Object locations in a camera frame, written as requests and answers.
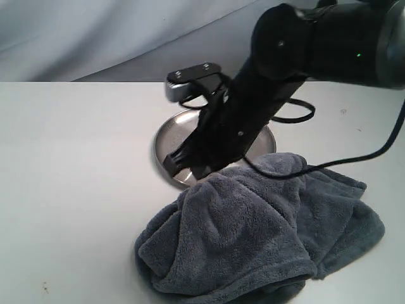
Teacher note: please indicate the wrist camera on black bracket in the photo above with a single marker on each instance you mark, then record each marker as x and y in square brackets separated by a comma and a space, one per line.
[191, 82]

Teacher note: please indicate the blue-grey fleece towel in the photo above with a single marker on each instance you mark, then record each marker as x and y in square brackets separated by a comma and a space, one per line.
[239, 237]

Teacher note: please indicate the round stainless steel plate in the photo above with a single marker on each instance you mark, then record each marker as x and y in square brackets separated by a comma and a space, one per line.
[175, 130]

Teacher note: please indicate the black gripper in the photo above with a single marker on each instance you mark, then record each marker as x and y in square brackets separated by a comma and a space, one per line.
[227, 129]

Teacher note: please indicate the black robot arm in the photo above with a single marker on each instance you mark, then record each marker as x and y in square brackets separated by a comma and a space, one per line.
[360, 43]

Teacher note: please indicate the white backdrop sheet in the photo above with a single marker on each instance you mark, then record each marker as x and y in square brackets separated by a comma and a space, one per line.
[122, 41]

